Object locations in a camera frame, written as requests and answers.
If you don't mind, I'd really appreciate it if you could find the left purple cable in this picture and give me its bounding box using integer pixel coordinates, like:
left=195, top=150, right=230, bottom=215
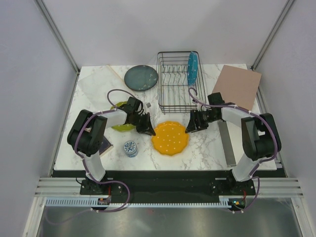
left=74, top=88, right=131, bottom=213

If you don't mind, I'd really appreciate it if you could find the blue polka dot plate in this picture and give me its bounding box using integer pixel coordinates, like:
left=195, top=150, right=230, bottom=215
left=187, top=51, right=198, bottom=86

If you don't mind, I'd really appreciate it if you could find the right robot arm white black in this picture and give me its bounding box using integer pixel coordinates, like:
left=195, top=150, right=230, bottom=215
left=185, top=87, right=281, bottom=195

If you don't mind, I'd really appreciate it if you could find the grey metal bar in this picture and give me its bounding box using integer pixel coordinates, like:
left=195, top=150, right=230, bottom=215
left=218, top=121, right=237, bottom=168

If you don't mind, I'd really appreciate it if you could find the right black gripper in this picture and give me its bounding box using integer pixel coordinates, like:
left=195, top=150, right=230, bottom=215
left=185, top=109, right=218, bottom=133

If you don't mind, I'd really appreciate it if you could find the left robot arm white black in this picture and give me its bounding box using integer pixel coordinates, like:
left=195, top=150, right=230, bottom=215
left=67, top=97, right=156, bottom=194

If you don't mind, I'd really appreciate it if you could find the orange polka dot plate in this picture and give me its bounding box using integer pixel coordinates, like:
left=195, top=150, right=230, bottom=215
left=151, top=121, right=190, bottom=156

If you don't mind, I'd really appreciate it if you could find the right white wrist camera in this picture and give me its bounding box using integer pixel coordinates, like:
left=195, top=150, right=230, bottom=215
left=197, top=104, right=207, bottom=111

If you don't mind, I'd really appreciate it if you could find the white slotted cable duct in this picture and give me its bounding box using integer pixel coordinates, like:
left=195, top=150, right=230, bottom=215
left=45, top=197, right=244, bottom=208

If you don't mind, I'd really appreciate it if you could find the dark hardcover book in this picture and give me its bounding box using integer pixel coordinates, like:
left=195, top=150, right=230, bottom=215
left=99, top=136, right=113, bottom=156

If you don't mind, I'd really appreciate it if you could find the black wire dish rack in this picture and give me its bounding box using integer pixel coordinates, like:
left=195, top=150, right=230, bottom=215
left=157, top=51, right=206, bottom=114

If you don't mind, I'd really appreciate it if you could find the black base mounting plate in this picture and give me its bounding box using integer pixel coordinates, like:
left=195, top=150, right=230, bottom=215
left=80, top=171, right=256, bottom=203

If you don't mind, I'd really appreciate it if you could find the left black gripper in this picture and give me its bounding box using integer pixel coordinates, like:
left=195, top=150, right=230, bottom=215
left=131, top=112, right=156, bottom=136

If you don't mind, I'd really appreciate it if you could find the dark grey round plate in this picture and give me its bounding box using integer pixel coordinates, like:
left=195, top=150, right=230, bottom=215
left=124, top=65, right=158, bottom=91

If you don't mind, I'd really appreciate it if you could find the blue white ceramic cup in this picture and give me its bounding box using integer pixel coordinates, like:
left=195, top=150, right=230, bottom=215
left=123, top=141, right=138, bottom=158

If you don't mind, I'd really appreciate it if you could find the green polka dot plate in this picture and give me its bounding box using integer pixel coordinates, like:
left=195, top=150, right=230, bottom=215
left=112, top=101, right=135, bottom=132

